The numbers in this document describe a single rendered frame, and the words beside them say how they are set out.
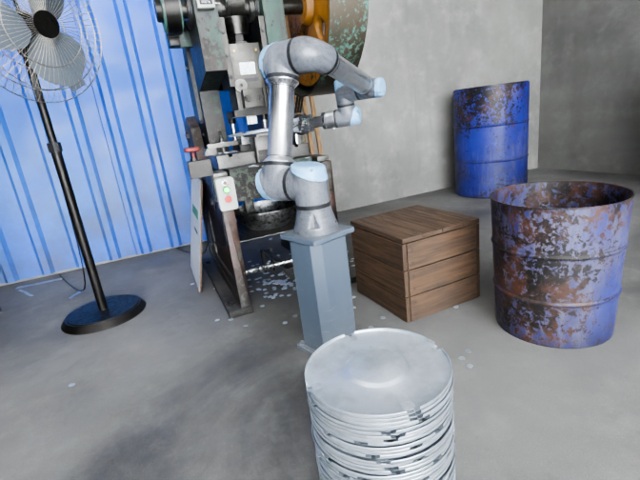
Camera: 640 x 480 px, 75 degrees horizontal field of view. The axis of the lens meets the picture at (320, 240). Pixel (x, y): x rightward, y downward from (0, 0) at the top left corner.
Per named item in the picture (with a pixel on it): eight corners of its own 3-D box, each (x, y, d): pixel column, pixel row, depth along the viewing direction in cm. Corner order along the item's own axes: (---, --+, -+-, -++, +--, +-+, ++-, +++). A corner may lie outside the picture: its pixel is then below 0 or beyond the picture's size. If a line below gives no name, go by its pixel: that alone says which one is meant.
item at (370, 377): (404, 319, 100) (404, 316, 100) (485, 388, 74) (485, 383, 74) (290, 352, 93) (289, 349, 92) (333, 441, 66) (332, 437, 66)
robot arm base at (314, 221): (348, 227, 141) (344, 198, 138) (314, 239, 132) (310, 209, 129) (318, 222, 152) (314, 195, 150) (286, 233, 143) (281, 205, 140)
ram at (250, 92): (271, 106, 192) (261, 36, 183) (240, 110, 187) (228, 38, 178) (262, 108, 207) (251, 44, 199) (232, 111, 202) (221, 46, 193)
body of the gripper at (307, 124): (294, 116, 179) (321, 111, 175) (300, 115, 187) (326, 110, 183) (297, 134, 181) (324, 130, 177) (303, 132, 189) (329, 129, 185)
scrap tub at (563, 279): (650, 327, 141) (667, 189, 128) (563, 367, 127) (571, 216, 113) (543, 287, 179) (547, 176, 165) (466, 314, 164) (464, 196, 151)
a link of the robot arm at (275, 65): (284, 200, 136) (290, 30, 133) (251, 200, 145) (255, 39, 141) (306, 202, 146) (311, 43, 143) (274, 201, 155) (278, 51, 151)
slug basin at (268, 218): (310, 224, 208) (308, 204, 205) (244, 238, 196) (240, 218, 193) (288, 212, 238) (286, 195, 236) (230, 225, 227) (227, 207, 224)
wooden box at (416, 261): (480, 296, 177) (479, 218, 167) (408, 323, 163) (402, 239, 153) (421, 270, 213) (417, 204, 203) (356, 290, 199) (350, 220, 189)
